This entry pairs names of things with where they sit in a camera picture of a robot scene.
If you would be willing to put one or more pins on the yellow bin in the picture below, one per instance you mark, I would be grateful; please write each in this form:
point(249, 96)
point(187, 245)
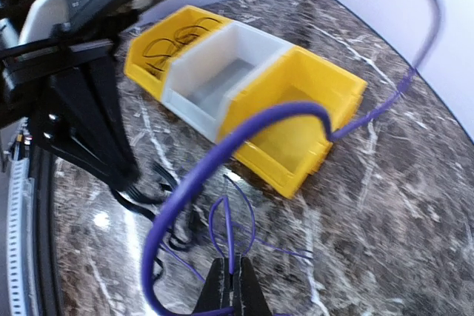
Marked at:
point(151, 54)
point(285, 153)

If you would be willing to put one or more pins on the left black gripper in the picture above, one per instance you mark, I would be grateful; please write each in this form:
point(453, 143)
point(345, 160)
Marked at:
point(70, 97)

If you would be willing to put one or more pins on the white slotted cable duct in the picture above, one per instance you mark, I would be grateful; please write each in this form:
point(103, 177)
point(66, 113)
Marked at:
point(20, 285)

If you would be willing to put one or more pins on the white plastic bin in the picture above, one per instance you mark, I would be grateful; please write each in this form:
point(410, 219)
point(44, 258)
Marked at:
point(202, 82)

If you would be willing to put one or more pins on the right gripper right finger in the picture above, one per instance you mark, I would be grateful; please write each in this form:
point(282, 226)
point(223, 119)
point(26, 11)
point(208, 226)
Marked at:
point(248, 298)

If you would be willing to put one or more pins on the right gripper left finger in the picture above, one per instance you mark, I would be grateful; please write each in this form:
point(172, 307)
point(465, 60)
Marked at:
point(214, 298)

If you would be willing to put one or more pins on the yellow bin near front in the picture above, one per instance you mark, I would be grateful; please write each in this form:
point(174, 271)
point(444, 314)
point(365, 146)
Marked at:
point(151, 54)

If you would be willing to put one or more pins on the yellow bin near back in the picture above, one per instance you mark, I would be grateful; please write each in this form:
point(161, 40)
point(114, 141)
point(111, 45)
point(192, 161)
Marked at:
point(285, 153)

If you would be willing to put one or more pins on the black front rail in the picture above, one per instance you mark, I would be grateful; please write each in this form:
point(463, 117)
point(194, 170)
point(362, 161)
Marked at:
point(47, 280)

